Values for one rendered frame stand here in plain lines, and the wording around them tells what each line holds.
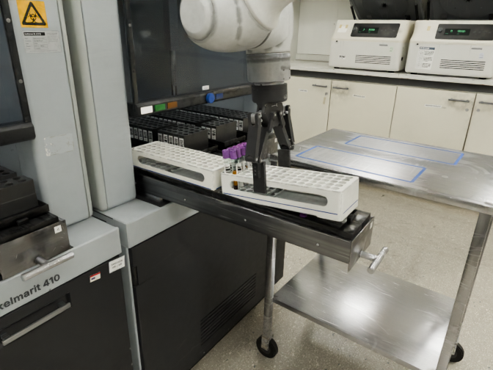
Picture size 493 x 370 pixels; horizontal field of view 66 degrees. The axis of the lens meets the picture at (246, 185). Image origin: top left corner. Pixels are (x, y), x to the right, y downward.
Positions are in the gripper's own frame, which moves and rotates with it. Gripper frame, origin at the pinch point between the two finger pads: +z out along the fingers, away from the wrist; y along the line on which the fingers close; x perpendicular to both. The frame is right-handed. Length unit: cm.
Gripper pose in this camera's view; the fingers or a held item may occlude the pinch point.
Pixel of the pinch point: (272, 175)
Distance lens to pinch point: 86.3
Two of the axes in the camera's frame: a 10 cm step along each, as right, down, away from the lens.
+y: 5.7, -3.0, 7.7
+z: 0.6, 9.4, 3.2
